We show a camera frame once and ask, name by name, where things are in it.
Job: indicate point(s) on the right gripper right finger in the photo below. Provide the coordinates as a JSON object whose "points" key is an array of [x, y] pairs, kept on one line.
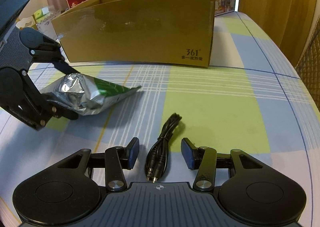
{"points": [[203, 160]]}

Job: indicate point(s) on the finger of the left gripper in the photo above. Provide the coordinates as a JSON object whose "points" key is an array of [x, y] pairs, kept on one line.
{"points": [[63, 67], [58, 107]]}

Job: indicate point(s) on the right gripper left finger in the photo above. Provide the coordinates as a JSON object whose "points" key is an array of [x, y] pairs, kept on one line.
{"points": [[117, 159]]}

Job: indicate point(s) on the silver green foil bag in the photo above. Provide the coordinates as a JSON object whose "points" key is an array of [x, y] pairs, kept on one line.
{"points": [[84, 94]]}

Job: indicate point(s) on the checkered tablecloth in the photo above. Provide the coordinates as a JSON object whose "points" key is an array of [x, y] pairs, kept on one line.
{"points": [[249, 98]]}

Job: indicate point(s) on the brown cardboard box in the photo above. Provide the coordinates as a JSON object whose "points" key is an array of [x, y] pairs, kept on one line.
{"points": [[143, 31]]}

